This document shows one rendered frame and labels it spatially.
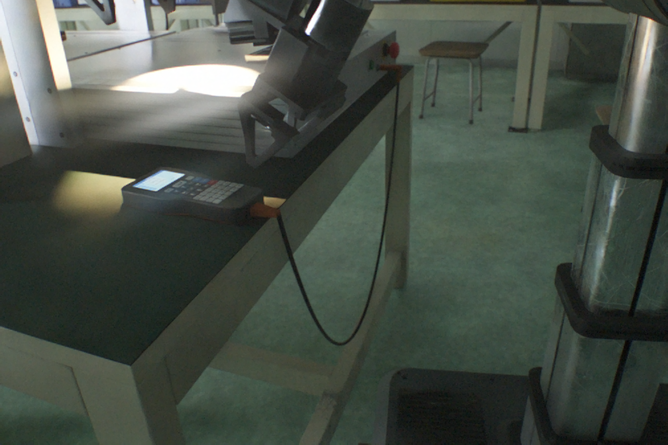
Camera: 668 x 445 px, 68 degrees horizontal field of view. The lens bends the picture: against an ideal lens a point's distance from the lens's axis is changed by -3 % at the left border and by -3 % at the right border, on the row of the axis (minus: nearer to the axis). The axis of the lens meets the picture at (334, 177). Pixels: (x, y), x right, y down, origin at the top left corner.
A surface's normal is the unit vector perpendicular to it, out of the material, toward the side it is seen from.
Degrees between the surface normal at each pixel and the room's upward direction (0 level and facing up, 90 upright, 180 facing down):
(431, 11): 90
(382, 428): 45
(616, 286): 90
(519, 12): 90
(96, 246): 0
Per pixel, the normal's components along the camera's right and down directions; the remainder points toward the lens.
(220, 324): 0.94, 0.11
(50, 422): -0.04, -0.91
